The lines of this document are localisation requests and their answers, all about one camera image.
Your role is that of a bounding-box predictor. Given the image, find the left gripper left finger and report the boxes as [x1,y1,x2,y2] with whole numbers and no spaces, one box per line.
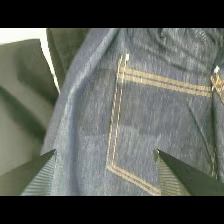
[0,148,58,196]

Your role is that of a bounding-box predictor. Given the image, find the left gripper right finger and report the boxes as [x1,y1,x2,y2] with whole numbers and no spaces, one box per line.
[152,148,224,196]

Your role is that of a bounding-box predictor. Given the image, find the blue jeans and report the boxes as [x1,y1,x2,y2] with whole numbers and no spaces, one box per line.
[41,28,224,196]

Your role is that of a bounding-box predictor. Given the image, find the dark green garment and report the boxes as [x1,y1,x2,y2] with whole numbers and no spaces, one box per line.
[0,28,92,178]

